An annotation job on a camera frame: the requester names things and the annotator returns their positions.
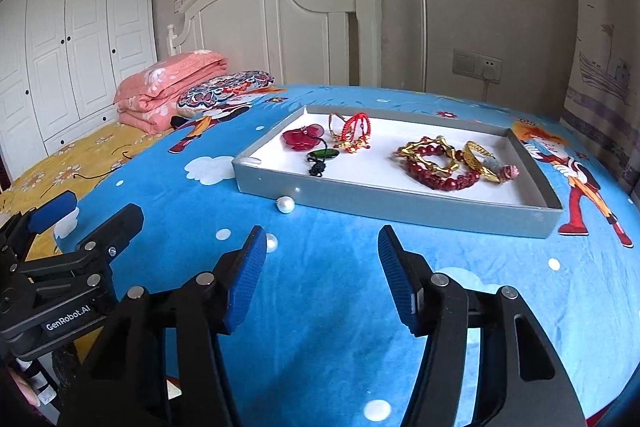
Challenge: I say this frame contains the white pearl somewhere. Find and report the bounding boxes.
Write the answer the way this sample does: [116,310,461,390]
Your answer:
[266,233,279,254]
[276,196,296,215]

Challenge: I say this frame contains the dark red bead bracelet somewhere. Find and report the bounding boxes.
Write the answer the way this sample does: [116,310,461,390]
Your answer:
[403,136,483,192]

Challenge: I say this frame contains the green gem pendant black cord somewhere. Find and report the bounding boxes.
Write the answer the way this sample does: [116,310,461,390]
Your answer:
[305,136,342,179]

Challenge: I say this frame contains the gold bangle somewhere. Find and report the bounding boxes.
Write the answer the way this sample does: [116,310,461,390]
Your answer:
[463,141,503,183]

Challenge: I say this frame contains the red flower hair clip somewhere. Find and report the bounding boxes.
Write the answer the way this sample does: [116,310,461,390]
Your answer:
[282,124,324,152]

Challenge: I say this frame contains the pale jade pendant charm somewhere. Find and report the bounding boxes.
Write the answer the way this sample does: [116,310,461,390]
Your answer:
[482,157,520,183]

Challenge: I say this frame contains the gold bamboo link bracelet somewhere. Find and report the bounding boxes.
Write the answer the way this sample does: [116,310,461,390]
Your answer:
[395,134,462,178]

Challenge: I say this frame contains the gold hoop earrings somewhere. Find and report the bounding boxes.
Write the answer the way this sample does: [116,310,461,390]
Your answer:
[328,113,349,143]

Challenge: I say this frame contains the red braided cord bracelet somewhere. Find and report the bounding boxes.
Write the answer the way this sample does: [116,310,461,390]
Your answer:
[339,110,373,154]

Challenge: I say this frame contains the yellow floral bedsheet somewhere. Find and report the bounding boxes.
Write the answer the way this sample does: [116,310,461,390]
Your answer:
[0,120,174,360]

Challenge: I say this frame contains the blue cartoon blanket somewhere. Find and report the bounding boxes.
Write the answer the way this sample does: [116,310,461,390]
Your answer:
[58,86,639,426]

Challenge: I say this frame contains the folded pink quilt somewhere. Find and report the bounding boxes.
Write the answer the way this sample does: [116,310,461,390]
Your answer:
[114,50,228,134]

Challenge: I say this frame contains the white wardrobe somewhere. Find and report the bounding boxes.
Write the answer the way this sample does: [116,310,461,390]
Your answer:
[1,0,157,179]

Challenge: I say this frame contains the patterned blue red pillow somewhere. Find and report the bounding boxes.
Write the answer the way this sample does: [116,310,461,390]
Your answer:
[176,70,274,117]

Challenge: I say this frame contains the white wooden headboard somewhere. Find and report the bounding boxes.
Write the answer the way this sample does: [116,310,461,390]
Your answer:
[167,0,382,88]

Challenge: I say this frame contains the ship print curtain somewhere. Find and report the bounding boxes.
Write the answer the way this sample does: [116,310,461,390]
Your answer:
[561,0,639,204]

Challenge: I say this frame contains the metal pole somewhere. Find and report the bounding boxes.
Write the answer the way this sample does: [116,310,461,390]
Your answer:
[420,0,428,92]

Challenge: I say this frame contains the white charger plug cable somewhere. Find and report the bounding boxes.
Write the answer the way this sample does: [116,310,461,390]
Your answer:
[480,67,501,103]

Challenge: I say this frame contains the wall switch and socket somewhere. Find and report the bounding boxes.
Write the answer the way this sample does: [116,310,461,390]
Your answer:
[452,49,502,84]

